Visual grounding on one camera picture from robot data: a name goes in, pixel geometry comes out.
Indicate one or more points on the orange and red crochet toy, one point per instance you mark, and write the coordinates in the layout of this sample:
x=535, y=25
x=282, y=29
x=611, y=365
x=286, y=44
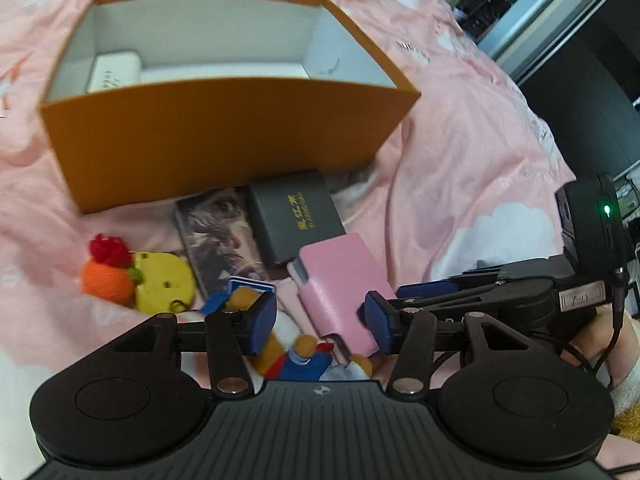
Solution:
x=107, y=280

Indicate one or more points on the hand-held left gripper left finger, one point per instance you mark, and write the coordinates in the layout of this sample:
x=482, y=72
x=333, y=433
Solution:
x=261, y=321

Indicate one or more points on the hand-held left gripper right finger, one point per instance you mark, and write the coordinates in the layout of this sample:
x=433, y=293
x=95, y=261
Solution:
x=377, y=321

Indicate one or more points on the pink printed blanket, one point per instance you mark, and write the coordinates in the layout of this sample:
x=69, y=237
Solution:
x=475, y=170

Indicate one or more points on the person's right hand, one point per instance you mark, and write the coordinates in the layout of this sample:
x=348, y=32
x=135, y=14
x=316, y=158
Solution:
x=615, y=345

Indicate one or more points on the dark cabinet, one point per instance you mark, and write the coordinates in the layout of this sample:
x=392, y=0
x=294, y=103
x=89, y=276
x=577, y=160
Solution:
x=575, y=25

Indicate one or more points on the duck plush toy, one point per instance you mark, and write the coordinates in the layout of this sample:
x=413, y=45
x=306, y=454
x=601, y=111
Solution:
x=295, y=357

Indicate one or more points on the black box with gold print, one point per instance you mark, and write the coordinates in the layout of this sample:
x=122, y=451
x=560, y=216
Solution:
x=295, y=215

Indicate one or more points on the pink leather wallet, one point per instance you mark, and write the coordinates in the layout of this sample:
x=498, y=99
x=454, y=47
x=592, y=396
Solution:
x=340, y=285

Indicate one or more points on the dark printed card box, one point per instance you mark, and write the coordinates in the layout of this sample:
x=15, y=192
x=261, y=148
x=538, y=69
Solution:
x=225, y=240

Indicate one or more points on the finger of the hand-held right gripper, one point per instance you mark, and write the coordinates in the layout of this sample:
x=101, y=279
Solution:
x=425, y=291
x=450, y=306

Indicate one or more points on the orange cardboard box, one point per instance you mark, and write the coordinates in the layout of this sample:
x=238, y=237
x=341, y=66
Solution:
x=215, y=145

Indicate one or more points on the yellow tape measure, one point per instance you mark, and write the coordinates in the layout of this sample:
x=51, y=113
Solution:
x=162, y=282

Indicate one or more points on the small white case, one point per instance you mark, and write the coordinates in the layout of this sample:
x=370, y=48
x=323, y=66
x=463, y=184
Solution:
x=112, y=72

